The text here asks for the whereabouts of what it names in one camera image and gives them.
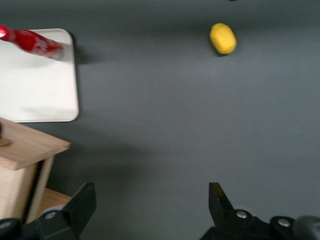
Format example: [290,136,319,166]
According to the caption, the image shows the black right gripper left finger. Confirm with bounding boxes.
[36,182,97,240]

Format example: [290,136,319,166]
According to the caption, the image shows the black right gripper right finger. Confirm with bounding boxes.
[199,182,270,240]

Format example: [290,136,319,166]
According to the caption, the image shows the wooden shelf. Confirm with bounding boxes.
[0,117,72,222]

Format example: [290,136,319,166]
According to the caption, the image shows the wooden drawer cabinet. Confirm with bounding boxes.
[24,156,75,225]

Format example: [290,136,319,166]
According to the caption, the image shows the white rectangular tray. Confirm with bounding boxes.
[0,28,80,123]

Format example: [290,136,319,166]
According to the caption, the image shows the red soda bottle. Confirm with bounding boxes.
[0,24,65,61]

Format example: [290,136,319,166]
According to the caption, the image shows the yellow lemon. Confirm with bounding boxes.
[209,22,238,55]

